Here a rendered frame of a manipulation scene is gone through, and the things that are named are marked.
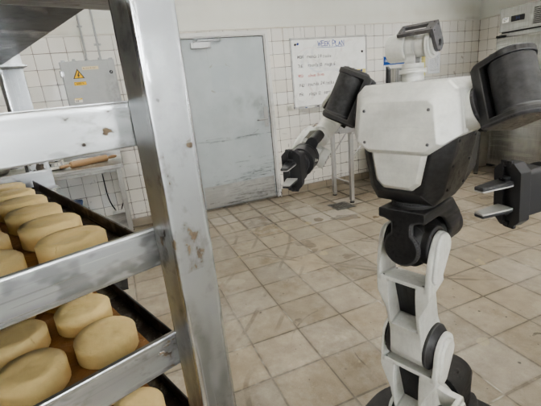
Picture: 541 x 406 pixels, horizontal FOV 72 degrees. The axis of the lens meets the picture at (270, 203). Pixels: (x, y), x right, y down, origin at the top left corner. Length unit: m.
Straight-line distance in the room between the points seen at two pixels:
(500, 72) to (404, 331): 0.74
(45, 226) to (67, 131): 0.13
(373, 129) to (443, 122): 0.16
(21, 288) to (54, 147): 0.09
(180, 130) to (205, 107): 4.39
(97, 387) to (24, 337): 0.11
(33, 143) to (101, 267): 0.09
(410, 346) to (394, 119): 0.68
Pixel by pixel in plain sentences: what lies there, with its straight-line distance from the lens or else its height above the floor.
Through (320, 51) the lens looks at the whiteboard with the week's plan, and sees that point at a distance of 5.19.
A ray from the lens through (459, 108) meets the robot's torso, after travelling 0.93.
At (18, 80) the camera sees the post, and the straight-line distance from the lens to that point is 0.68.
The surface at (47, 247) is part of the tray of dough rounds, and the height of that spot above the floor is 1.33.
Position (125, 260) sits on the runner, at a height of 1.32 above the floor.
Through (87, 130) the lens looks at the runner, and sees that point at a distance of 0.26.
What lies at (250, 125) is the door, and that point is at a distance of 4.81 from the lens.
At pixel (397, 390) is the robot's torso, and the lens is 1.45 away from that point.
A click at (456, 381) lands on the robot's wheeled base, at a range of 1.66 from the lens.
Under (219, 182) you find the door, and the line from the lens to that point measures 4.77.
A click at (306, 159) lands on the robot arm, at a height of 1.21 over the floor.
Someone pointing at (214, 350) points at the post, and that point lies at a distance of 0.32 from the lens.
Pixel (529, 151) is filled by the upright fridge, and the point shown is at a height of 0.40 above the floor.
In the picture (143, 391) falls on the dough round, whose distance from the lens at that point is 0.43.
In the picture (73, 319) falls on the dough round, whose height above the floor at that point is 1.24.
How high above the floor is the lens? 1.43
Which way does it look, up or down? 17 degrees down
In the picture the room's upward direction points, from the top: 6 degrees counter-clockwise
